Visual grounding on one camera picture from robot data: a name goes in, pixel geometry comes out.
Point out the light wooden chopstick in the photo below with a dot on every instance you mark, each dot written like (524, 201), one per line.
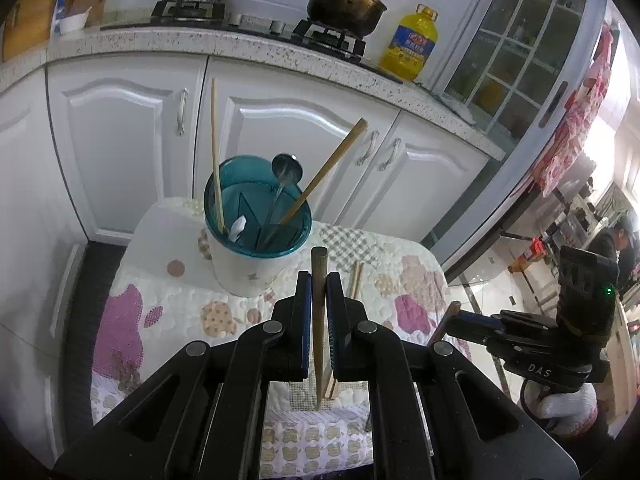
(330, 165)
(445, 322)
(352, 280)
(215, 160)
(330, 390)
(359, 282)

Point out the yellow cooking oil bottle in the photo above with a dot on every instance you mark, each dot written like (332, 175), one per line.
(407, 45)

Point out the metal spoon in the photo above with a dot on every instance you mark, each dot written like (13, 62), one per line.
(286, 167)

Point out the orange wooden cutting board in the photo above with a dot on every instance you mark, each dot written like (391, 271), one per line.
(35, 10)

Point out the dark cooking pot with lid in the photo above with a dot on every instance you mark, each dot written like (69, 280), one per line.
(345, 5)

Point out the white plastic utensil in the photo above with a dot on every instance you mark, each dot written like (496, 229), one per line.
(238, 226)

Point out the white dishcloth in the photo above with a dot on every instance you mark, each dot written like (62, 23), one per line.
(457, 106)

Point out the quilted patchwork table cloth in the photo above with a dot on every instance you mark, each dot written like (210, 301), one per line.
(165, 310)

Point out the curved white cabinet door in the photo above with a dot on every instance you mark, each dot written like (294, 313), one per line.
(30, 185)

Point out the black gas stove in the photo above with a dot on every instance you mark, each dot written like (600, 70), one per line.
(250, 24)

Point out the speckled stone countertop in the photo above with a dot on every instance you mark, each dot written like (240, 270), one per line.
(150, 42)

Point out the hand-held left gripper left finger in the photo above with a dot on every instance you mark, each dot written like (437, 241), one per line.
(302, 325)

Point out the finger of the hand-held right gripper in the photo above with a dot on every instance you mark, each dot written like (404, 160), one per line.
(475, 320)

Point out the glass paned door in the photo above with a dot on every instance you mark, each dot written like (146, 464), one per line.
(500, 60)

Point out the blue white package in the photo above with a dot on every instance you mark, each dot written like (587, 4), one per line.
(60, 12)

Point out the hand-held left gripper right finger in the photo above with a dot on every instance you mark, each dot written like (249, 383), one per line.
(335, 330)

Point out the white bowl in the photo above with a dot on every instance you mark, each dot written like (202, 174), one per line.
(74, 21)

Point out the person's right hand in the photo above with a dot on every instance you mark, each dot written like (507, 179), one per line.
(567, 407)

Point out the dark brown wooden chopstick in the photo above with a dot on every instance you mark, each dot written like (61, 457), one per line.
(319, 270)

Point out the pink floral hanging cloth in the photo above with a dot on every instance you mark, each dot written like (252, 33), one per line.
(575, 125)

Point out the floral utensil holder teal insert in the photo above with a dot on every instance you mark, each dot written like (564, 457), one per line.
(240, 270)

